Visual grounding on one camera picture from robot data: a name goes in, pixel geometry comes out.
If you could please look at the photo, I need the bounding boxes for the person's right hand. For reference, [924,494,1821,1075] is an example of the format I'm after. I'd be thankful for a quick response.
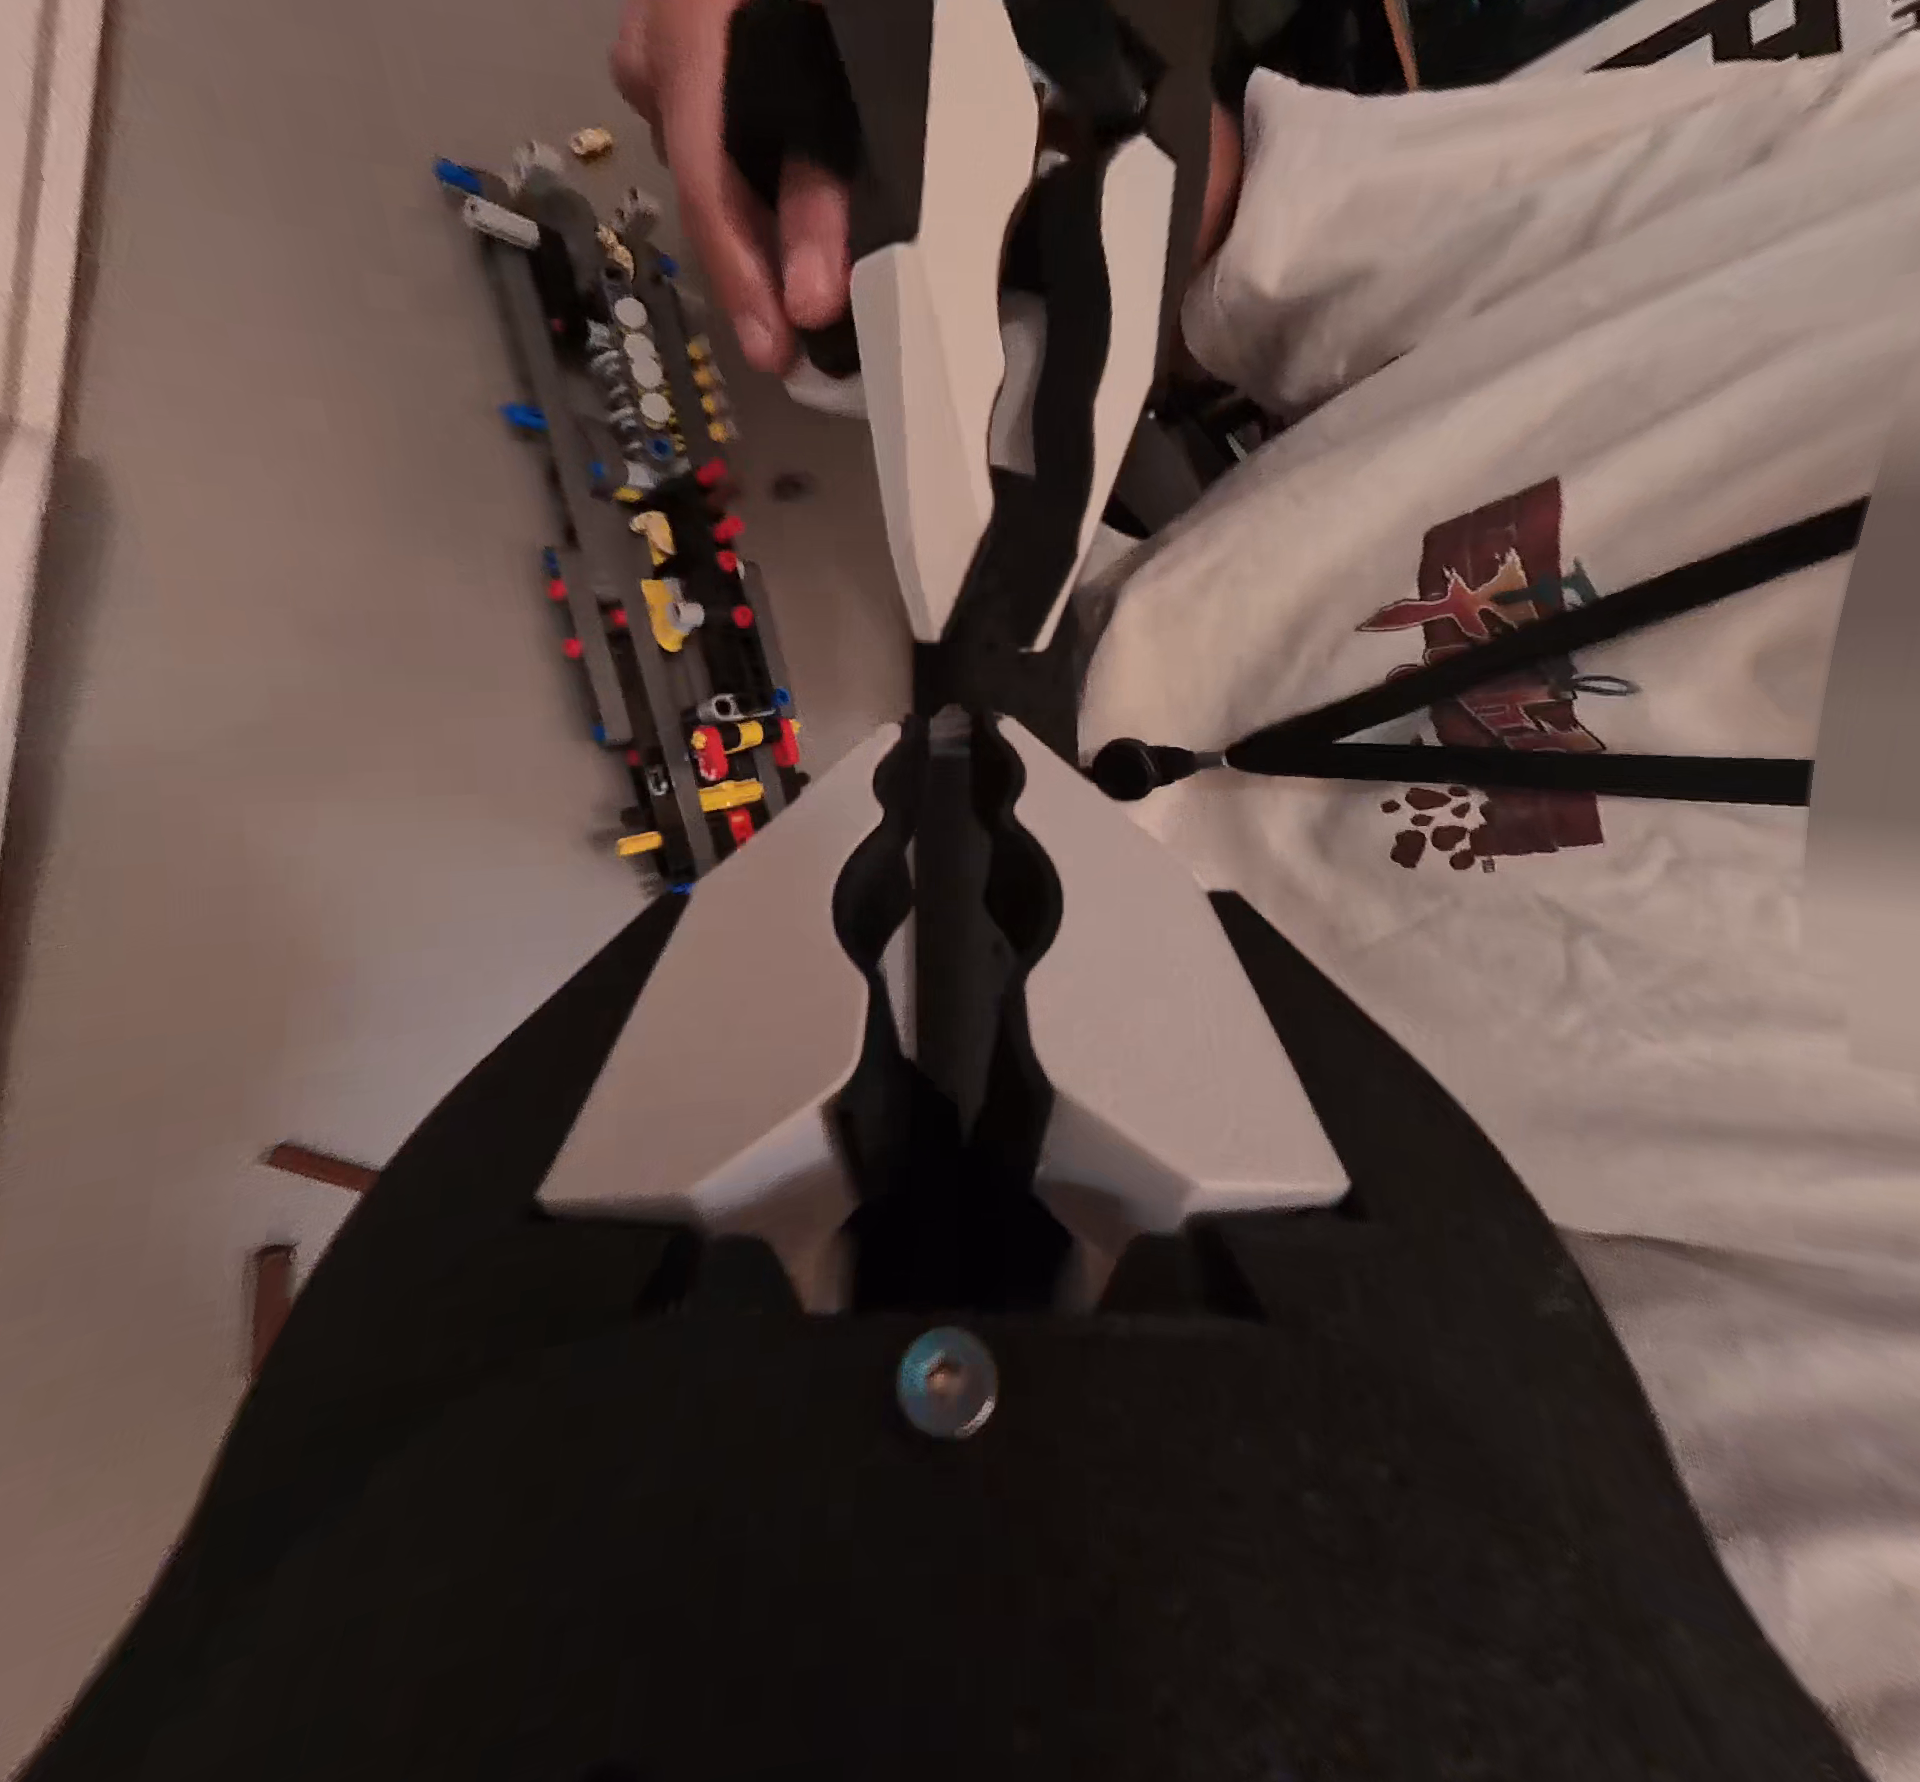
[613,0,873,382]

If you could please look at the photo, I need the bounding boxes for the lego instruction booklet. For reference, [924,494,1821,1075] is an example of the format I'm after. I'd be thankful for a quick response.
[0,0,125,795]

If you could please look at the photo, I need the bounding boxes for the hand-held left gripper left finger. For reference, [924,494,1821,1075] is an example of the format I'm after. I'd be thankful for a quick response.
[538,720,924,1311]

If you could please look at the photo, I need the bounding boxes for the black strap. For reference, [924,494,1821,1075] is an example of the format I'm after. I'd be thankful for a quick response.
[1229,743,1818,809]
[1229,499,1876,771]

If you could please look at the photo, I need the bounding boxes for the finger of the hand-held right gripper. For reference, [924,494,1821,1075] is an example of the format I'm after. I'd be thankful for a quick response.
[846,0,1040,646]
[958,136,1182,655]

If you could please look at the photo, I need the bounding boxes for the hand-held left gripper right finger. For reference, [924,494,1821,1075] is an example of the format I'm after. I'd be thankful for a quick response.
[975,715,1347,1308]

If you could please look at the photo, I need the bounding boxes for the multicoloured lego chassis assembly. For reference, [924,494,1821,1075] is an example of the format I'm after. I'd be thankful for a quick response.
[436,131,811,899]

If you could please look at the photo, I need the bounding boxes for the black badge reel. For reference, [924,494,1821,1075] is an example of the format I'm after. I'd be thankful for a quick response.
[1088,737,1234,803]

